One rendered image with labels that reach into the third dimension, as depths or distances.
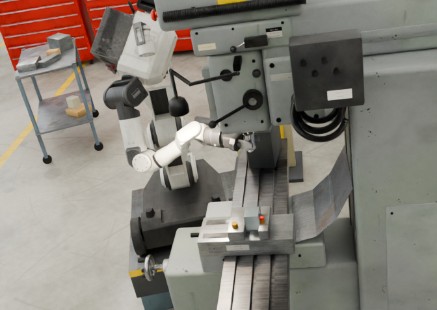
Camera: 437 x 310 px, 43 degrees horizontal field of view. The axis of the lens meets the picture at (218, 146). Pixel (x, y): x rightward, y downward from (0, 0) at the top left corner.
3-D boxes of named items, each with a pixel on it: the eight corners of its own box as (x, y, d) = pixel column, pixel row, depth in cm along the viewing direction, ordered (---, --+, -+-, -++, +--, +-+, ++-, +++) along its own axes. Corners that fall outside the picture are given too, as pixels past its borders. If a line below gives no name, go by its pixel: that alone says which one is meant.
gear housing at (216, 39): (194, 58, 187) (188, 30, 182) (203, 35, 208) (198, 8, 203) (294, 47, 181) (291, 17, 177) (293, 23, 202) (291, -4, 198)
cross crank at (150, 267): (140, 286, 251) (134, 267, 246) (146, 269, 261) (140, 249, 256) (174, 285, 249) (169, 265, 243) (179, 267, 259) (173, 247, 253)
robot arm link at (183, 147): (201, 129, 219) (174, 148, 222) (212, 137, 227) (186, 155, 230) (196, 117, 223) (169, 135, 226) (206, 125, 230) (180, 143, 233)
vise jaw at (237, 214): (228, 241, 201) (227, 232, 199) (233, 216, 214) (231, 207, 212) (244, 240, 200) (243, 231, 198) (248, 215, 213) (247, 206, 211)
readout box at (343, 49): (296, 114, 165) (289, 47, 155) (295, 101, 173) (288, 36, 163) (365, 107, 161) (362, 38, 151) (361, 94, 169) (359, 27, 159)
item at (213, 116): (210, 121, 210) (200, 69, 200) (211, 116, 213) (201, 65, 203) (220, 120, 209) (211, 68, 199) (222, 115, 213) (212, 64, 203)
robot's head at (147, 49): (140, 59, 223) (137, 54, 214) (136, 34, 224) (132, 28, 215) (157, 56, 223) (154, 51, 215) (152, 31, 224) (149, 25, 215)
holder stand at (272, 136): (249, 168, 255) (242, 130, 246) (257, 144, 274) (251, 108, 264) (275, 168, 252) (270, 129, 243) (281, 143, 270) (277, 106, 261)
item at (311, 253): (202, 274, 228) (197, 251, 222) (212, 222, 258) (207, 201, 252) (326, 268, 220) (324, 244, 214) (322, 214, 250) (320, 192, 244)
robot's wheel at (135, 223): (138, 240, 310) (129, 210, 300) (147, 238, 310) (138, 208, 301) (138, 263, 292) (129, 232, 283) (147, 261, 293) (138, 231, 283)
